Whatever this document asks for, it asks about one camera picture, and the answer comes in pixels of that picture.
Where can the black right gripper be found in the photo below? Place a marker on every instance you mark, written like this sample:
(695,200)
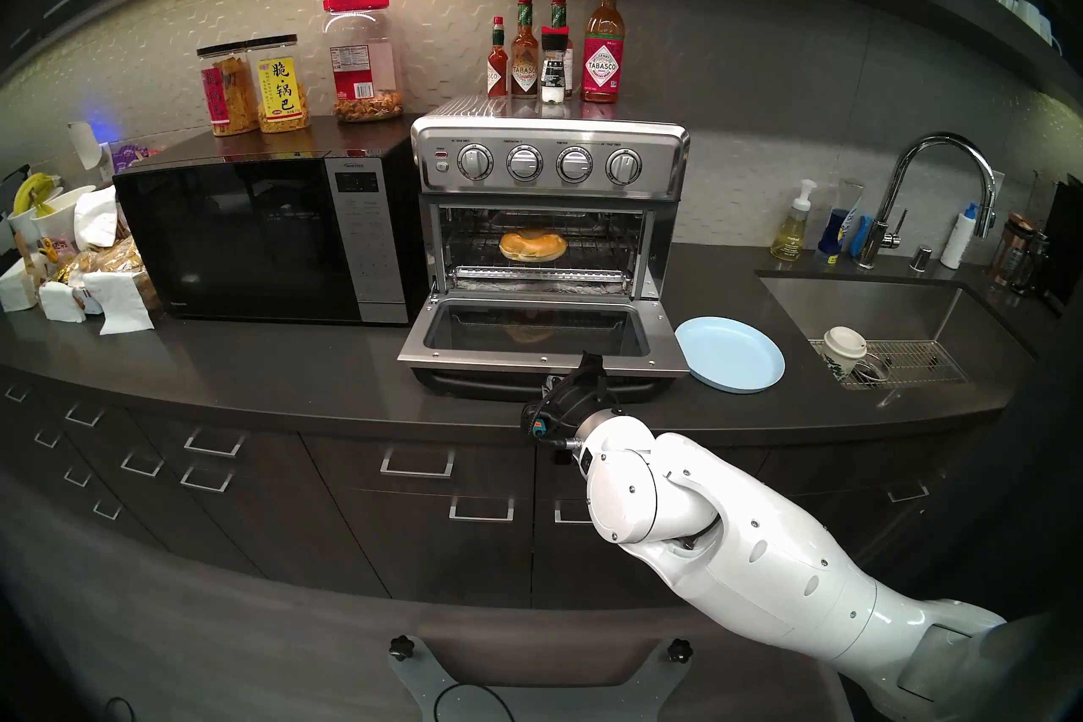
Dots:
(571,411)

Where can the glass toaster oven door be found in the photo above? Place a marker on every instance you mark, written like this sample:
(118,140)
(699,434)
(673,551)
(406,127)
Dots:
(474,365)

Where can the golden brown bagel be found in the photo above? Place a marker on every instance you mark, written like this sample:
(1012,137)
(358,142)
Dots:
(533,245)

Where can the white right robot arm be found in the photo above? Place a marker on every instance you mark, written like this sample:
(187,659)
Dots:
(761,551)

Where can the silver oven knob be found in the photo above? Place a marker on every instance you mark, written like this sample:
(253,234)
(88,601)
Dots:
(623,166)
(475,161)
(525,162)
(574,164)

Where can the stainless steel toaster oven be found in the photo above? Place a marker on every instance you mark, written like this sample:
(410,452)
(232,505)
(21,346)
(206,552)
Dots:
(550,132)

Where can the foil covered crumb tray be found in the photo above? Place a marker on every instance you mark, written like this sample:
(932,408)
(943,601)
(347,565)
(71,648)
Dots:
(541,290)

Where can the light blue plate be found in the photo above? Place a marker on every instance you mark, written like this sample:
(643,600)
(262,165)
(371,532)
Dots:
(728,352)

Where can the yellow soap pump bottle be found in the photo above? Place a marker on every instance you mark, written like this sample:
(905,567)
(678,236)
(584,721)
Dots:
(789,238)

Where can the paper cup white lid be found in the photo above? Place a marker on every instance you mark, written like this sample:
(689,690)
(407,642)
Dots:
(844,352)

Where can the dark wood drawer cabinet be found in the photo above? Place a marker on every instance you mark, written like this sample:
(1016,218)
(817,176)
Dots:
(381,551)

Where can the blue dish soap bottle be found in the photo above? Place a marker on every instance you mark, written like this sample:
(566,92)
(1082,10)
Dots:
(836,231)

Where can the stainless steel sink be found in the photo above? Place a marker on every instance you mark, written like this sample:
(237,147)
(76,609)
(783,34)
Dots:
(871,306)

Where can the black star knob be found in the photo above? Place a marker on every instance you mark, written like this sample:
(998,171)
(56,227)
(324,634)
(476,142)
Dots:
(402,647)
(679,651)

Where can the large orange Tabasco bottle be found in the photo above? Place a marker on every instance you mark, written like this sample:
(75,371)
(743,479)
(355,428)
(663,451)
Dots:
(602,65)

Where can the medium Tabasco sauce bottle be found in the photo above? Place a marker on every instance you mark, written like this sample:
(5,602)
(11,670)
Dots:
(558,10)
(525,69)

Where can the small red hot sauce bottle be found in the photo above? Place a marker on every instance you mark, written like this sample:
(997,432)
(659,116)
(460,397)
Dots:
(498,73)

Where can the small chrome sink fitting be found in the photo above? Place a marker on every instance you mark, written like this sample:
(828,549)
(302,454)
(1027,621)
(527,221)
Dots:
(920,259)

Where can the grey robot mounting plate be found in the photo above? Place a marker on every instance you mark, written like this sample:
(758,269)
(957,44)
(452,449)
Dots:
(419,686)

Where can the black Panasonic microwave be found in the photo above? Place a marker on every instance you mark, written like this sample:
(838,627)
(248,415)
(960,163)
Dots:
(237,247)

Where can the clear jar red lid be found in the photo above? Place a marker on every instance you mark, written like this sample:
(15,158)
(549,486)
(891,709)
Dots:
(362,65)

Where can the white bottle blue cap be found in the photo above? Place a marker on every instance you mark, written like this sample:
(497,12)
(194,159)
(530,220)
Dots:
(958,245)

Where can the snack jar yellow label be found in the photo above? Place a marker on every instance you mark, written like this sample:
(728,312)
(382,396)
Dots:
(281,93)

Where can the chrome gooseneck faucet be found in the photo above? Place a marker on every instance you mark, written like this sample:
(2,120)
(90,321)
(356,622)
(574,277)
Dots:
(949,139)

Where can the glass copper French press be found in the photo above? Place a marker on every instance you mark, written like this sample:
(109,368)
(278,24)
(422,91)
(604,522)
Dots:
(1015,255)

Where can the snack jar red label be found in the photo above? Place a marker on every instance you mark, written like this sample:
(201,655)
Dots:
(227,94)

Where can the clear bag of bread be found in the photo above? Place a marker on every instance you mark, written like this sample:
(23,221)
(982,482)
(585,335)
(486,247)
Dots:
(114,259)

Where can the purple box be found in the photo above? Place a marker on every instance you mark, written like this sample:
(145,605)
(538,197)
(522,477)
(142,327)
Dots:
(131,155)

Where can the white upright tissue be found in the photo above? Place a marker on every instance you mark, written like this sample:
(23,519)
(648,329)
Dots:
(97,217)

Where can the small folded white napkin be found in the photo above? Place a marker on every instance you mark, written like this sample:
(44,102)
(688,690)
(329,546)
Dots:
(63,301)

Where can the white bowl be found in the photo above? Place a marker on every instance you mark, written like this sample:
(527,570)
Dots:
(59,217)

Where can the white mug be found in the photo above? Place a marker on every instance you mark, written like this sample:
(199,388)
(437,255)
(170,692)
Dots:
(1028,14)
(1049,35)

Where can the small white container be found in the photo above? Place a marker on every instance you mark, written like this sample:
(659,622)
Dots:
(17,290)

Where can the yellow banana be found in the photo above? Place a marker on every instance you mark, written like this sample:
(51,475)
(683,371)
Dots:
(34,189)

